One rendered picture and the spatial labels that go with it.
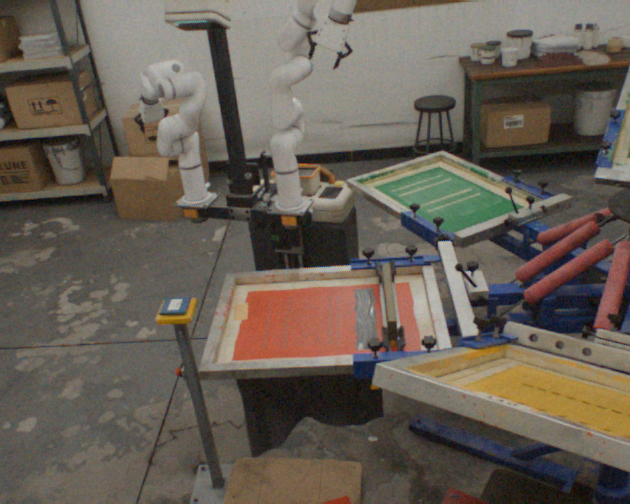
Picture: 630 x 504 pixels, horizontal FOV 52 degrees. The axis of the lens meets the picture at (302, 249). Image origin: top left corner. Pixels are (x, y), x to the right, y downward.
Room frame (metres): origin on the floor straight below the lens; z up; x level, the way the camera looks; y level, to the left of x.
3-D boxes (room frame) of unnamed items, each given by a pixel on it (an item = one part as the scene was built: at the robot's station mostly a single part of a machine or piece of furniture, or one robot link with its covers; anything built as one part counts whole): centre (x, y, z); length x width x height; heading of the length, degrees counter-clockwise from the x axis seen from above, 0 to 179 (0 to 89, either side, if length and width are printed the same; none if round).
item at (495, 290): (1.77, -0.62, 1.02); 0.17 x 0.06 x 0.05; 84
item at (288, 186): (2.42, 0.02, 1.21); 0.16 x 0.13 x 0.15; 156
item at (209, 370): (1.84, -0.06, 0.97); 0.79 x 0.58 x 0.04; 84
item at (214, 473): (2.02, 0.49, 0.48); 0.22 x 0.22 x 0.96; 84
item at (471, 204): (2.55, -0.74, 1.05); 1.08 x 0.61 x 0.23; 24
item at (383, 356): (1.53, -0.26, 0.98); 0.30 x 0.05 x 0.07; 84
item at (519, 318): (1.79, -0.49, 0.89); 1.24 x 0.06 x 0.06; 84
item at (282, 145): (2.42, 0.02, 1.37); 0.13 x 0.10 x 0.16; 153
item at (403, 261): (2.09, -0.33, 0.98); 0.30 x 0.05 x 0.07; 84
